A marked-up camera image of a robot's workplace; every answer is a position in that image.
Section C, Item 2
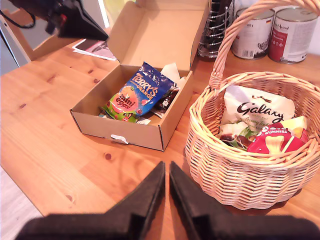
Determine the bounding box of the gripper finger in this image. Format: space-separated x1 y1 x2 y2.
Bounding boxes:
104 161 167 240
57 0 110 42
169 161 235 240

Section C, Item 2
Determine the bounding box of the wooden chair frame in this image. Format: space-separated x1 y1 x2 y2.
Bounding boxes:
0 7 83 62

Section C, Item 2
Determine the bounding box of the printed paper leaflet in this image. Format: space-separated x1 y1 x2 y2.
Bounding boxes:
71 38 118 61

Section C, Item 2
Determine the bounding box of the brown cardboard box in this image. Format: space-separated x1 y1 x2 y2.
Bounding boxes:
69 0 211 153

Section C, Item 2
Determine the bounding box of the white Galaxy candy bag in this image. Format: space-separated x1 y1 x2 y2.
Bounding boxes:
218 84 296 151

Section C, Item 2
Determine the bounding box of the blue Terry's mini eggs bag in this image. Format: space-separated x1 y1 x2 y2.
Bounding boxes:
101 61 176 124

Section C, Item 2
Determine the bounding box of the woven wicker basket with handle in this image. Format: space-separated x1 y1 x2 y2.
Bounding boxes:
184 0 320 211

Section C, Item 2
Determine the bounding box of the black looped cable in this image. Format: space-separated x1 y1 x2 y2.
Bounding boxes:
0 9 36 29

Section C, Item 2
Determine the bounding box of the white labelled tin can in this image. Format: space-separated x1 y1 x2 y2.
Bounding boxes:
231 7 276 60

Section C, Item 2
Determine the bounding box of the red bunnies candy bag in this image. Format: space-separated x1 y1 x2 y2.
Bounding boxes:
246 115 312 154

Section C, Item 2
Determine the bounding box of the red labelled tin can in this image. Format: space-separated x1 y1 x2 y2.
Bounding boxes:
268 7 320 64

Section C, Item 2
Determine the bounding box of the white green candy bag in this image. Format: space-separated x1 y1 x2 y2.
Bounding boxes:
98 62 188 126

